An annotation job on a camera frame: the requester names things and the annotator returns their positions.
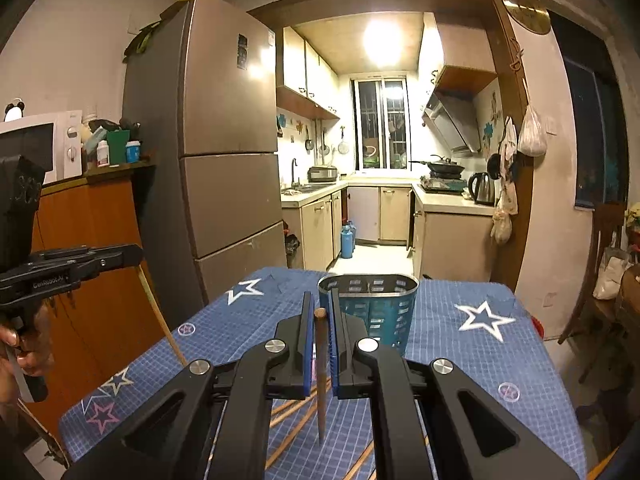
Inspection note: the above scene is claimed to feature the white microwave oven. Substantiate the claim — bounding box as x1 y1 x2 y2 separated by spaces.
0 110 82 185

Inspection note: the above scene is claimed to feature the white hanging plastic bag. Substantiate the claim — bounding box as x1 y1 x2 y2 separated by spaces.
518 104 548 158

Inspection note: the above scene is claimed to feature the person's left hand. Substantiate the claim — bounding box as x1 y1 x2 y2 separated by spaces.
1 304 53 405

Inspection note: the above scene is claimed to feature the toaster oven on counter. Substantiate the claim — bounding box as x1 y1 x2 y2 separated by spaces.
307 166 338 183

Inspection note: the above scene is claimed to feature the dark wooden side table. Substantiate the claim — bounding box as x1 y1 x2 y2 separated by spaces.
614 264 640 365

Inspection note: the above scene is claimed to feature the grey three-door refrigerator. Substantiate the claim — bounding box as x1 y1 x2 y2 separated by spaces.
122 0 286 327

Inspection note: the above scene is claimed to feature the gas stove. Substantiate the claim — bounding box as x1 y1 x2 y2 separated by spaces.
420 176 468 195

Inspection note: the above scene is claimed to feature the white pill bottle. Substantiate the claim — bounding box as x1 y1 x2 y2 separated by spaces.
96 140 111 168

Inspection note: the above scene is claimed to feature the blue water bottle on floor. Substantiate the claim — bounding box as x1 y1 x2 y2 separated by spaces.
341 221 357 259

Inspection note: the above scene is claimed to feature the range hood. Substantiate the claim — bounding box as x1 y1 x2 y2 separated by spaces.
423 90 480 154

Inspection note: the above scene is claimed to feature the dark wooden chair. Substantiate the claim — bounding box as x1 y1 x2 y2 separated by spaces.
558 203 626 384

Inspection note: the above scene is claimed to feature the round gold wall clock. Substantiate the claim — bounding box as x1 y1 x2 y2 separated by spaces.
502 0 551 35

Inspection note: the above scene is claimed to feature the wooden chopstick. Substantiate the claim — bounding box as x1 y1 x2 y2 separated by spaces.
343 441 374 480
314 308 329 444
270 386 319 419
269 389 329 428
265 411 314 470
137 264 188 367

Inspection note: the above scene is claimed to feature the orange wooden cabinet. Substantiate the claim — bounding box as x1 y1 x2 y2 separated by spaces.
0 161 166 441

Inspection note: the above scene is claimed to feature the black wok on stove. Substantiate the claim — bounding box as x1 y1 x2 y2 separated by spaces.
410 155 464 179

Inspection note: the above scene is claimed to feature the teal perforated utensil holder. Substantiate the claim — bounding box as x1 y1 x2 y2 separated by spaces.
318 274 419 356

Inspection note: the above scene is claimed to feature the electric kettle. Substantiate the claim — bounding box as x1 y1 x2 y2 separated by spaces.
468 172 496 206

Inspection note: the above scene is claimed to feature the blue lidded jar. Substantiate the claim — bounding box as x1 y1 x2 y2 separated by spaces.
125 140 141 164

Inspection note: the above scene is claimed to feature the blue grid star tablecloth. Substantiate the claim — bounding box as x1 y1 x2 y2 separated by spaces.
58 265 587 480

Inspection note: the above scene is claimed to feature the green container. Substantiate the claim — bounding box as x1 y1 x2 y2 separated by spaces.
106 129 130 166

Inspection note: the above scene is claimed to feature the kitchen window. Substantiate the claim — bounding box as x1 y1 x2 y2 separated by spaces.
352 77 411 170

